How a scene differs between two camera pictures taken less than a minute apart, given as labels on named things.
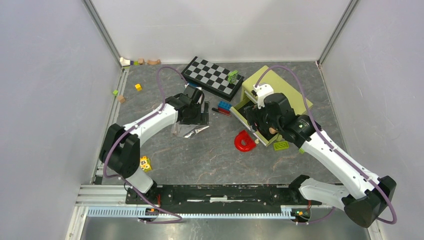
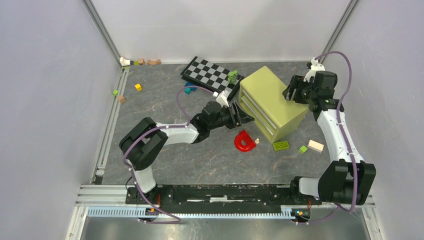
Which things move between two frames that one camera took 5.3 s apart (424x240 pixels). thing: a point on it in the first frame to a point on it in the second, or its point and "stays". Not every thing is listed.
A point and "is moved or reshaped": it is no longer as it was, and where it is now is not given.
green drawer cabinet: (266, 76) is moved or reshaped
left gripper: (201, 118) to (240, 117)
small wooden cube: (121, 99) stays
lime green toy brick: (281, 145) stays
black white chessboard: (210, 77) stays
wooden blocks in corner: (126, 62) stays
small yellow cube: (138, 87) stays
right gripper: (253, 112) to (301, 83)
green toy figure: (232, 76) stays
